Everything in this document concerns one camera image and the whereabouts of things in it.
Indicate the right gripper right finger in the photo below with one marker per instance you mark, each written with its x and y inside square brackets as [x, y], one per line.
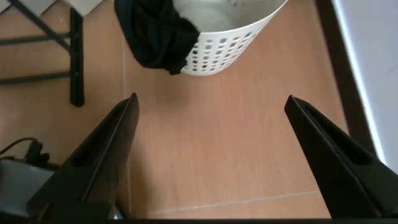
[332, 168]

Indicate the black garment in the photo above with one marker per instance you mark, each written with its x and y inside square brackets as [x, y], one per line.
[155, 37]

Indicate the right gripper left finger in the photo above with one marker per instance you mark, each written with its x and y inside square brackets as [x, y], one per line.
[102, 161]

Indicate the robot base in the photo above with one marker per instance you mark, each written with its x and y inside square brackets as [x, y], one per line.
[18, 183]

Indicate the white laundry basket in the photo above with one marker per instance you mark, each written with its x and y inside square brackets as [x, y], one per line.
[224, 46]

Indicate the black clothes rack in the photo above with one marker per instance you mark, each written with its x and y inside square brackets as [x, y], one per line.
[76, 62]

